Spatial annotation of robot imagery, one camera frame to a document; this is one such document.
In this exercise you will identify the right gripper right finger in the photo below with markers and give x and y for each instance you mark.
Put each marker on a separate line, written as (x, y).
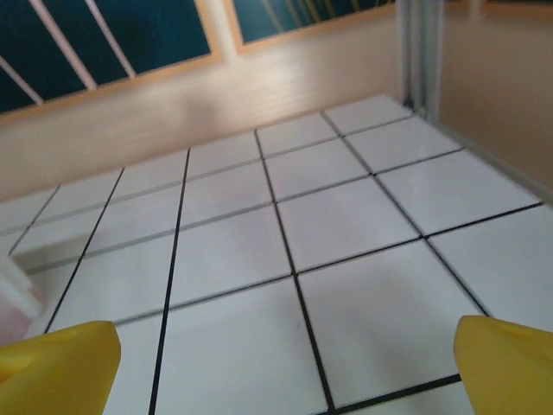
(510, 372)

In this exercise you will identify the white plastic container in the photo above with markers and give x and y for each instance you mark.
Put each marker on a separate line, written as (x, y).
(19, 289)

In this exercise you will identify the aluminium table edge strip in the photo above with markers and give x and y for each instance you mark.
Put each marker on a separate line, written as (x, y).
(501, 167)

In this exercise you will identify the aluminium corner post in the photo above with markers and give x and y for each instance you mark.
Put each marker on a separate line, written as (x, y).
(421, 52)

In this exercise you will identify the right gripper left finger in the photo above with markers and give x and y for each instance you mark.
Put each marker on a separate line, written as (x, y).
(52, 372)

